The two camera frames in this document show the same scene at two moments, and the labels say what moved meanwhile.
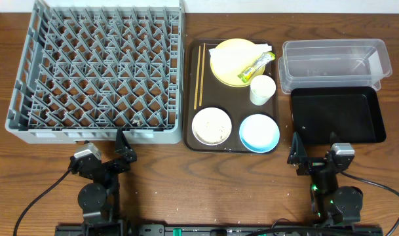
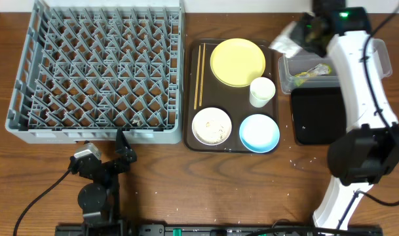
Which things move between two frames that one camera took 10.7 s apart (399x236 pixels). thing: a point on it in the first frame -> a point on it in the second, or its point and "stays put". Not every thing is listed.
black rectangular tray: [352, 112] stays put
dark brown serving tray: [225, 81] stays put
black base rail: [184, 229] stays put
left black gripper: [126, 157] stays put
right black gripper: [312, 164] -> [298, 34]
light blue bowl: [259, 133] stays put
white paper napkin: [234, 60] -> [284, 42]
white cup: [262, 88] stays put
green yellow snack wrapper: [259, 64] -> [320, 69]
